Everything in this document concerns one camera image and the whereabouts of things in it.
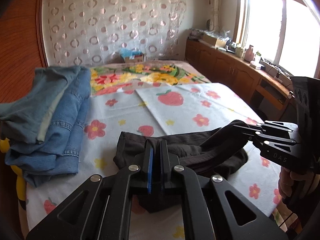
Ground yellow plush toy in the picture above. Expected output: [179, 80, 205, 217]
[0, 137, 27, 210]

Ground long wooden cabinet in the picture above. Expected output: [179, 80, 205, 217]
[185, 35, 295, 122]

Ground folded grey-blue jeans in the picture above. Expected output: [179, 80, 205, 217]
[0, 66, 83, 145]

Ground flat cardboard box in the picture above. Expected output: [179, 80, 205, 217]
[202, 34, 226, 48]

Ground colourful floral bedspread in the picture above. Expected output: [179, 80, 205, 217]
[89, 61, 212, 97]

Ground wooden frame window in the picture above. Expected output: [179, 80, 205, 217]
[236, 0, 320, 78]

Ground small cardboard box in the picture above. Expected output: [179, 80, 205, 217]
[124, 53, 145, 63]

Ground pink bottle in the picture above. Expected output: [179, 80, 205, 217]
[244, 45, 255, 62]

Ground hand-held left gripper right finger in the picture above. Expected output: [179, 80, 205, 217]
[159, 140, 296, 240]

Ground white flower print blanket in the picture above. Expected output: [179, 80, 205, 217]
[25, 82, 283, 240]

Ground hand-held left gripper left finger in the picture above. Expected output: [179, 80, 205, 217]
[25, 140, 154, 240]

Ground pale patterned window curtain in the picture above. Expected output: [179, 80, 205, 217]
[207, 0, 241, 33]

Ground grey device with cables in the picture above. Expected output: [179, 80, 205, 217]
[261, 59, 288, 79]

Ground person's right hand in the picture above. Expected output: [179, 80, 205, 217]
[278, 167, 300, 201]

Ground black pants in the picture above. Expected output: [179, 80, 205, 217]
[113, 120, 257, 214]

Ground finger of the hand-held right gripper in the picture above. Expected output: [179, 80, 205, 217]
[252, 132, 299, 146]
[234, 120, 298, 134]

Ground folded blue denim jeans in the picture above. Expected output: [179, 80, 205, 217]
[5, 66, 92, 188]

